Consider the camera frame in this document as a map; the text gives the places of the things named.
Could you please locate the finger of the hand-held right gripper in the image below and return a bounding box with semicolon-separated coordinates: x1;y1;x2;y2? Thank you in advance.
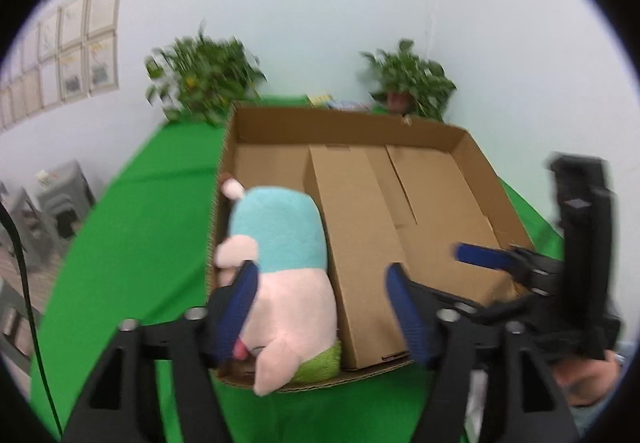
454;243;567;296

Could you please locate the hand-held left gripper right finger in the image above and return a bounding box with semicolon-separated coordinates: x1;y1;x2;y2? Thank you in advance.
385;263;581;443

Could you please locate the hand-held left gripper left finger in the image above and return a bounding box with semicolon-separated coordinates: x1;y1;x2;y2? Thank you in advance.
62;260;261;443

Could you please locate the large cardboard tray box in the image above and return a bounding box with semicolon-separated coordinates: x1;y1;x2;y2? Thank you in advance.
205;103;536;394

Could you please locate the pink and teal plush toy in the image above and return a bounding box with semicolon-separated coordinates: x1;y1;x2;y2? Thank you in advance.
214;177;343;396

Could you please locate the person's right hand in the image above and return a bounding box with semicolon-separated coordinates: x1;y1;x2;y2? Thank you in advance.
554;352;626;408

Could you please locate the long brown cardboard box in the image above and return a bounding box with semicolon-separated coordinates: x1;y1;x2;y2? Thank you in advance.
302;145;416;371

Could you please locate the small potted green plant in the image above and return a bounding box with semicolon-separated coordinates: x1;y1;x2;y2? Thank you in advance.
360;39;457;121

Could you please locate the grey plastic stool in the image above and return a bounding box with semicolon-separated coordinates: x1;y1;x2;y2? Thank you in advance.
0;273;38;374
0;183;57;274
35;160;96;239

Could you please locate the colourful paper stack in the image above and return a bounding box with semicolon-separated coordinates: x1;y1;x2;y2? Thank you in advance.
306;93;373;112

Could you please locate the bushy potted green plant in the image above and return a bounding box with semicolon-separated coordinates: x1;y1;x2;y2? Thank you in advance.
145;25;268;126

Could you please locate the wall of framed documents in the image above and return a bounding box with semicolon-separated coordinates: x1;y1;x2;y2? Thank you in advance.
0;0;123;131

